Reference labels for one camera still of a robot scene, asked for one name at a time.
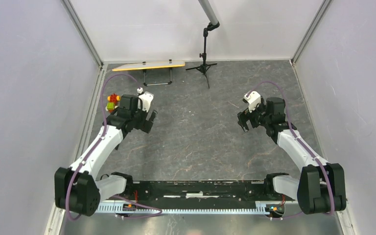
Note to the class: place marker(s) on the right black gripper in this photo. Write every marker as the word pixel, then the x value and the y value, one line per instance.
pixel 242 118

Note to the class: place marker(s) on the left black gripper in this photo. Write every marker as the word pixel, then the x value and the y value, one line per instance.
pixel 145 125

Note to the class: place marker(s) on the yellow framed whiteboard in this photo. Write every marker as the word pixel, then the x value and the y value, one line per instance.
pixel 144 66

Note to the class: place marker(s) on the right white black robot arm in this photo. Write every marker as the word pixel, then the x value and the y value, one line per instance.
pixel 321 185

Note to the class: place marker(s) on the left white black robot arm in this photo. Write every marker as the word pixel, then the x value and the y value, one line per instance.
pixel 76 188

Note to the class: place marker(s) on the colourful toy block car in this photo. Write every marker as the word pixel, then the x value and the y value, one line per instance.
pixel 113 101

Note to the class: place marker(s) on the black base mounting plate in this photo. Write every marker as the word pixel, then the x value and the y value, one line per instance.
pixel 206 194

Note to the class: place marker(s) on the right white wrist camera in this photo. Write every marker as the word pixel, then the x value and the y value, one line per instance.
pixel 253 99

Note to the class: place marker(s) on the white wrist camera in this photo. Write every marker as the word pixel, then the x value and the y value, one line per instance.
pixel 145 99
pixel 253 99

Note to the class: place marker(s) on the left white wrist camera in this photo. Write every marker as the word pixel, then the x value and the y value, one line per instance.
pixel 145 99

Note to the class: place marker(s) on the black tripod camera stand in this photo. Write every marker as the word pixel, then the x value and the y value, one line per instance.
pixel 203 68

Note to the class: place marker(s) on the slotted aluminium cable rail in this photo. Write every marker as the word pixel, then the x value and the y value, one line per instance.
pixel 119 207

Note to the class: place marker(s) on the grey camera boom pole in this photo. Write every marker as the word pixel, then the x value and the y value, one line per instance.
pixel 208 10

